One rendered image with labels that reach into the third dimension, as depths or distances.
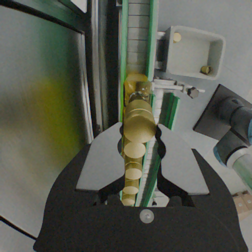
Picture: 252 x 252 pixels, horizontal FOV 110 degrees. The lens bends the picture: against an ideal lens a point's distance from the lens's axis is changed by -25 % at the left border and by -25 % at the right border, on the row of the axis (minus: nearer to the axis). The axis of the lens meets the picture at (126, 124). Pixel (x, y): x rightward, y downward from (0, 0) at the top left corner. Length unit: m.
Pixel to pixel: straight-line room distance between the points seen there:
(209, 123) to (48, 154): 0.70
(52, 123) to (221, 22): 0.71
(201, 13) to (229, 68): 0.28
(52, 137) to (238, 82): 0.79
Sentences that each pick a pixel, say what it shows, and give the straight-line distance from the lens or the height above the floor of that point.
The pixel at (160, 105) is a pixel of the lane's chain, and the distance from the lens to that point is 0.45.
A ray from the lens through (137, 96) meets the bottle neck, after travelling 0.18.
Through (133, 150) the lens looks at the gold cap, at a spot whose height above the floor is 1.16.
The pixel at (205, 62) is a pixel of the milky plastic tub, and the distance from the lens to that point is 0.61.
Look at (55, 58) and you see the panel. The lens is 0.21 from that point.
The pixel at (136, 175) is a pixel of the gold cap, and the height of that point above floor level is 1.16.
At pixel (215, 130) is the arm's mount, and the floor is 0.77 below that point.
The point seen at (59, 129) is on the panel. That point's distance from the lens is 0.22.
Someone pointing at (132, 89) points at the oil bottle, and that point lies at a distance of 0.21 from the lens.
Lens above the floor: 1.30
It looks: 60 degrees down
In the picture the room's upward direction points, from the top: 173 degrees counter-clockwise
